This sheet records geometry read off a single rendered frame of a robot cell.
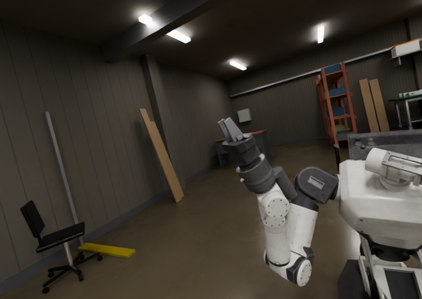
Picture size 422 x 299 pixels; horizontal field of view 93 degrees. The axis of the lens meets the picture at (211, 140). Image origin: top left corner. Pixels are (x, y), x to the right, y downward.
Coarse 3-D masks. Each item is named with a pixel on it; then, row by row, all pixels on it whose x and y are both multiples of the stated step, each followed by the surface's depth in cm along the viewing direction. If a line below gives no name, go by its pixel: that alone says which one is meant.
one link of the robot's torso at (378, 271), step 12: (360, 240) 86; (420, 252) 71; (372, 264) 75; (420, 264) 71; (384, 276) 73; (396, 276) 74; (408, 276) 72; (420, 276) 68; (384, 288) 71; (396, 288) 73; (408, 288) 72; (420, 288) 67
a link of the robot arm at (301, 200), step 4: (296, 176) 77; (296, 184) 71; (296, 188) 70; (300, 192) 69; (300, 196) 68; (304, 196) 67; (308, 196) 69; (292, 200) 71; (296, 200) 69; (300, 200) 68; (304, 200) 67; (308, 200) 67; (296, 204) 68; (300, 204) 67; (304, 204) 67; (308, 204) 66; (312, 204) 66; (308, 208) 66; (312, 208) 66; (316, 208) 67
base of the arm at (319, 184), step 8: (304, 168) 68; (312, 168) 67; (304, 176) 67; (312, 176) 67; (320, 176) 66; (328, 176) 65; (304, 184) 67; (312, 184) 66; (320, 184) 65; (328, 184) 65; (336, 184) 64; (304, 192) 67; (312, 192) 66; (320, 192) 65; (328, 192) 64; (312, 200) 76; (320, 200) 64
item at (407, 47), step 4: (412, 40) 547; (416, 40) 544; (400, 44) 559; (404, 44) 556; (408, 44) 552; (412, 44) 549; (416, 44) 545; (392, 48) 584; (396, 48) 564; (400, 48) 561; (404, 48) 557; (408, 48) 553; (412, 48) 550; (416, 48) 546; (392, 52) 587; (396, 52) 566; (400, 52) 562; (404, 52) 558; (408, 52) 555; (392, 56) 592
